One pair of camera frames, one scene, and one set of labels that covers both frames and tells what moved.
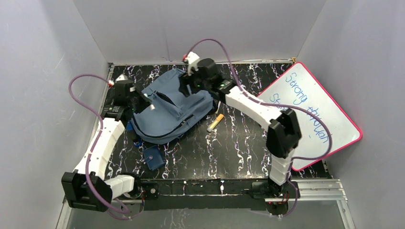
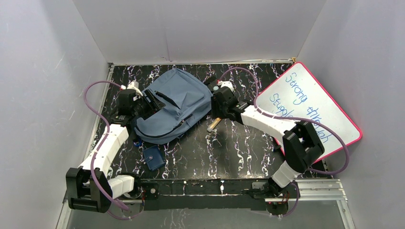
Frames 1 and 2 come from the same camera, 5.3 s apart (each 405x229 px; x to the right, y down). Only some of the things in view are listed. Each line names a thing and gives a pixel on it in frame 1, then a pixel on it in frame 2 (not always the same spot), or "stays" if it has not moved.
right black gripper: [185, 79] → [215, 111]
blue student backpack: [174, 109] stays
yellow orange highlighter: [219, 118] stays
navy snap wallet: [153, 158] stays
